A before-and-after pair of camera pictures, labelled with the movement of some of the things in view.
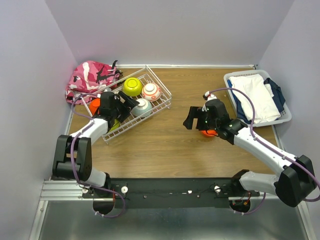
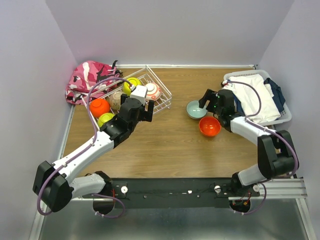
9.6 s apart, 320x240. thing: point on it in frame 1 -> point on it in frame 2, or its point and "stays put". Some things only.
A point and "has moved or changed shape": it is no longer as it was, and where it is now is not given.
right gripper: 194,112 -> 209,95
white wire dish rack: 143,85 stays put
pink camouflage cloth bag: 88,79 stays put
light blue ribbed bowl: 143,109 has moved or changed shape
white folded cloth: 261,94 stays put
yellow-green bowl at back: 132,86 stays put
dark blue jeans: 278,95 stays put
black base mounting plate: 169,193 stays put
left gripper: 128,101 -> 146,116
